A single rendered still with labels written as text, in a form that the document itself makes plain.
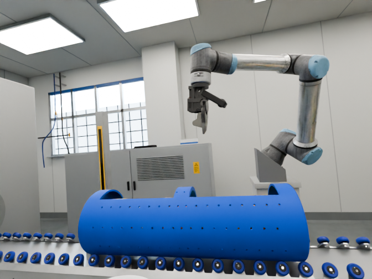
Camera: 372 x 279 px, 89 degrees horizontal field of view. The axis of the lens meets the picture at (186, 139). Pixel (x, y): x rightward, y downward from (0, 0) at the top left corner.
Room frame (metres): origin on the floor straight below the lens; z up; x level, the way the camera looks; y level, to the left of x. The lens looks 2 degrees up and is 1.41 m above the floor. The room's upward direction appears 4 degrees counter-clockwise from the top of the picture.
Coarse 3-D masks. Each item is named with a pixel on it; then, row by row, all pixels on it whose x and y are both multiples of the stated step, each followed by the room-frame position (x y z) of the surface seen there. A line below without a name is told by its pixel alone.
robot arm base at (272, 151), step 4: (264, 148) 1.57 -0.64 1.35; (268, 148) 1.51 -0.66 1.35; (272, 148) 1.49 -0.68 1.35; (276, 148) 1.48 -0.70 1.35; (264, 152) 1.51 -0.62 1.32; (268, 152) 1.49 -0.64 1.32; (272, 152) 1.48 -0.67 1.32; (276, 152) 1.47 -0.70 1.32; (280, 152) 1.47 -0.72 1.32; (268, 156) 1.48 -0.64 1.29; (272, 156) 1.47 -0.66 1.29; (276, 156) 1.46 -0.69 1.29; (280, 156) 1.47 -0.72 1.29; (284, 156) 1.49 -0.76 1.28; (276, 160) 1.46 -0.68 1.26; (280, 160) 1.48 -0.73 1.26; (280, 164) 1.48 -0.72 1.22
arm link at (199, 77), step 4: (196, 72) 0.77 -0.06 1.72; (200, 72) 0.76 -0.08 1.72; (204, 72) 0.77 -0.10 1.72; (192, 76) 0.78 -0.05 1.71; (196, 76) 0.77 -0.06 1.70; (200, 76) 0.77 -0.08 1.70; (204, 76) 0.77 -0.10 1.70; (208, 76) 0.78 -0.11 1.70; (192, 80) 0.78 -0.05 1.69; (196, 80) 0.77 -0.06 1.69; (200, 80) 0.77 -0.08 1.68; (204, 80) 0.77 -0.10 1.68; (208, 80) 0.78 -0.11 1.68; (192, 84) 0.81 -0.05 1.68; (208, 84) 0.81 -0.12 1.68
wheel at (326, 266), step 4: (324, 264) 0.66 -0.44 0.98; (328, 264) 0.66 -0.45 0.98; (332, 264) 0.66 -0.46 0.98; (324, 268) 0.65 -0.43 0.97; (328, 268) 0.65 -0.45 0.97; (332, 268) 0.65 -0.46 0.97; (336, 268) 0.65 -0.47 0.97; (324, 272) 0.65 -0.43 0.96; (328, 272) 0.65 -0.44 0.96; (332, 272) 0.64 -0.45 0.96; (336, 272) 0.64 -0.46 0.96; (328, 276) 0.64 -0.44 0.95; (332, 276) 0.64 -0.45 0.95; (336, 276) 0.64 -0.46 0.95
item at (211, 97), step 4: (204, 92) 0.78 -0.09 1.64; (208, 92) 0.78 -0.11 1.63; (204, 96) 0.79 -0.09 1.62; (208, 96) 0.78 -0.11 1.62; (212, 96) 0.77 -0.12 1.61; (212, 100) 0.78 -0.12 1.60; (216, 100) 0.77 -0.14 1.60; (220, 100) 0.77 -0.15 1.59; (224, 100) 0.77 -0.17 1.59; (220, 104) 0.77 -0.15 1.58; (224, 104) 0.76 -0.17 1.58
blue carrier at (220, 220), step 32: (96, 192) 0.90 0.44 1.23; (192, 192) 0.92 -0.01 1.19; (288, 192) 0.71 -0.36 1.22; (96, 224) 0.78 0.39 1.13; (128, 224) 0.75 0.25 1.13; (160, 224) 0.73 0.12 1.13; (192, 224) 0.70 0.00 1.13; (224, 224) 0.68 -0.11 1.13; (256, 224) 0.66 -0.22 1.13; (288, 224) 0.64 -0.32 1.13; (192, 256) 0.74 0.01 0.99; (224, 256) 0.71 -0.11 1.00; (256, 256) 0.69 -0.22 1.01; (288, 256) 0.66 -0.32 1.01
